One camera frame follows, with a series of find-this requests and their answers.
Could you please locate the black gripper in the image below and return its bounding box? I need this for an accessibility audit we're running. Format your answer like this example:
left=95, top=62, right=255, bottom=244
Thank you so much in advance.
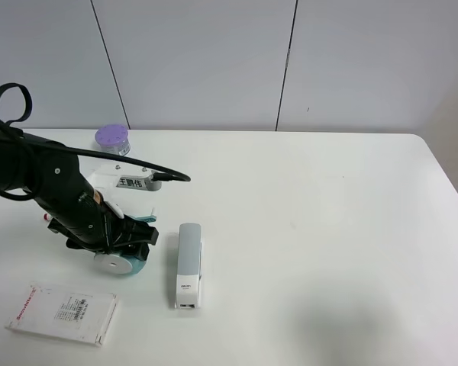
left=47, top=189, right=159, bottom=263

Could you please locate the teal egg-shaped pencil sharpener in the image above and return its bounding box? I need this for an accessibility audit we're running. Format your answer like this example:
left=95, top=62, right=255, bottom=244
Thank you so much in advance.
left=94, top=213, right=146, bottom=275

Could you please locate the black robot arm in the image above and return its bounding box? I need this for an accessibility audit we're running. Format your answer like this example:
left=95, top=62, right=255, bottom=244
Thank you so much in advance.
left=0, top=132, right=159, bottom=262

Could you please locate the white and grey stapler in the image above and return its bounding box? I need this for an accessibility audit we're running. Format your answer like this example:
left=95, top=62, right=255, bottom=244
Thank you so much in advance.
left=175, top=223, right=203, bottom=309

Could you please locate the white flat cardboard box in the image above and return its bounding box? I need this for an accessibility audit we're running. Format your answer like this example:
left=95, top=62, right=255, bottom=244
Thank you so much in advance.
left=5, top=281, right=119, bottom=347

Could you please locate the purple lidded round container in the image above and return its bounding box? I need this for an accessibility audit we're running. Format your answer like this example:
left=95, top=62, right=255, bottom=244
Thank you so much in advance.
left=95, top=124, right=131, bottom=156

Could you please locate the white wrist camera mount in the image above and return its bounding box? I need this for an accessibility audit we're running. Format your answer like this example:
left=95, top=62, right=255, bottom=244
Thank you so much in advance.
left=87, top=165, right=162, bottom=223

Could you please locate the black cable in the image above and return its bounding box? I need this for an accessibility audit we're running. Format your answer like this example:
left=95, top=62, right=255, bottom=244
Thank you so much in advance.
left=0, top=82, right=192, bottom=183

